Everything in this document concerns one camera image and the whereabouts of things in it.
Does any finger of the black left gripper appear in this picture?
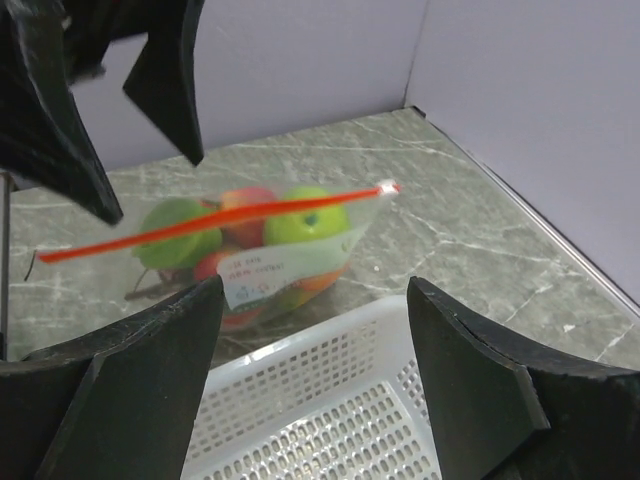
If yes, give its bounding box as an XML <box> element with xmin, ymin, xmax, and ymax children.
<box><xmin>1</xmin><ymin>1</ymin><xmax>123</xmax><ymax>225</ymax></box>
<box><xmin>123</xmin><ymin>0</ymin><xmax>204</xmax><ymax>166</ymax></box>

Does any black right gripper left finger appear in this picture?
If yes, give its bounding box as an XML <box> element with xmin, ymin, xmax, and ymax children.
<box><xmin>1</xmin><ymin>277</ymin><xmax>224</xmax><ymax>479</ymax></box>

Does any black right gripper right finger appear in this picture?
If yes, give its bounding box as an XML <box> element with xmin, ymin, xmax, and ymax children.
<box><xmin>407</xmin><ymin>277</ymin><xmax>639</xmax><ymax>479</ymax></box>

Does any white perforated basket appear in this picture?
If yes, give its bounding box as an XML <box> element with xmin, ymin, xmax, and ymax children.
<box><xmin>182</xmin><ymin>295</ymin><xmax>441</xmax><ymax>479</ymax></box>

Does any green fake pepper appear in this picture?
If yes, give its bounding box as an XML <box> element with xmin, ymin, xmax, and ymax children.
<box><xmin>132</xmin><ymin>198</ymin><xmax>224</xmax><ymax>271</ymax></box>

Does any green fake apple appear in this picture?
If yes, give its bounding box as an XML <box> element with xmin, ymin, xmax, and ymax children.
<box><xmin>263</xmin><ymin>204</ymin><xmax>351</xmax><ymax>245</ymax></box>

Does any clear zip top bag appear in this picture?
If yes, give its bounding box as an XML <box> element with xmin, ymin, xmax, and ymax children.
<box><xmin>33</xmin><ymin>180</ymin><xmax>400</xmax><ymax>331</ymax></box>

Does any red fake peach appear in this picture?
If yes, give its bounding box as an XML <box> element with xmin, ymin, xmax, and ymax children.
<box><xmin>219</xmin><ymin>186</ymin><xmax>277</xmax><ymax>248</ymax></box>

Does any yellow green fake mango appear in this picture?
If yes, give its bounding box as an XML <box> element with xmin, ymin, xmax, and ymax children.
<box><xmin>278</xmin><ymin>267</ymin><xmax>347</xmax><ymax>311</ymax></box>

